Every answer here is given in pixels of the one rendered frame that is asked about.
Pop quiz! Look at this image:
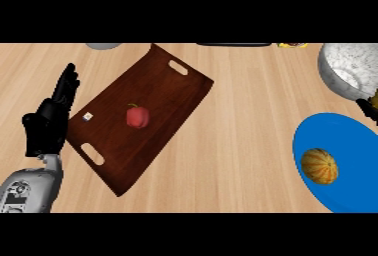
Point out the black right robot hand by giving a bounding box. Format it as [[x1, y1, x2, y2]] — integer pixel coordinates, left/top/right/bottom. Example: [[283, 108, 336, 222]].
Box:
[[355, 97, 378, 126]]

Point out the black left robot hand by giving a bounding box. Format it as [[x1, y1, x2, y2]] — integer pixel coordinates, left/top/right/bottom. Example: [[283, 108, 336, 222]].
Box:
[[20, 62, 81, 158]]

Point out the grey speckled bowl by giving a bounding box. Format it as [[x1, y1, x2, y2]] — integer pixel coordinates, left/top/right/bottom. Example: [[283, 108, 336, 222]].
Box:
[[317, 42, 378, 102]]

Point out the blue plate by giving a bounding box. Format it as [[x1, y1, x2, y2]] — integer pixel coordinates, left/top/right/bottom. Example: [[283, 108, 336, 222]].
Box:
[[292, 112, 378, 214]]

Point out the orange striped sweet potato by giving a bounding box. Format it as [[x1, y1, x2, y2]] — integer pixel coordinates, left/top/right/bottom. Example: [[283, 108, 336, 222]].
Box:
[[299, 147, 339, 186]]

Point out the red bell pepper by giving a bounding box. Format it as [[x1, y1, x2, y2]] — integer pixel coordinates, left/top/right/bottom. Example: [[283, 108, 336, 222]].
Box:
[[125, 103, 152, 130]]

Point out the dark brown wooden cutting board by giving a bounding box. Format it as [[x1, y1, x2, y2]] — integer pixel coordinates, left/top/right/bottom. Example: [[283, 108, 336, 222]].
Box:
[[64, 43, 215, 198]]

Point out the yellow and red object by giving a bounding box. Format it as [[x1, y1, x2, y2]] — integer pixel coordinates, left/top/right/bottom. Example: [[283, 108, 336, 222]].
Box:
[[276, 42, 310, 49]]

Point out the grey round object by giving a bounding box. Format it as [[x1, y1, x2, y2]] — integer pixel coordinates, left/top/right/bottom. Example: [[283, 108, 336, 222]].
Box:
[[85, 42, 122, 51]]

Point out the black flat object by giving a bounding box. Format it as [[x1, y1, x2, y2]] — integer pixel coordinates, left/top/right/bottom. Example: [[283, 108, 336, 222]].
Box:
[[194, 42, 273, 47]]

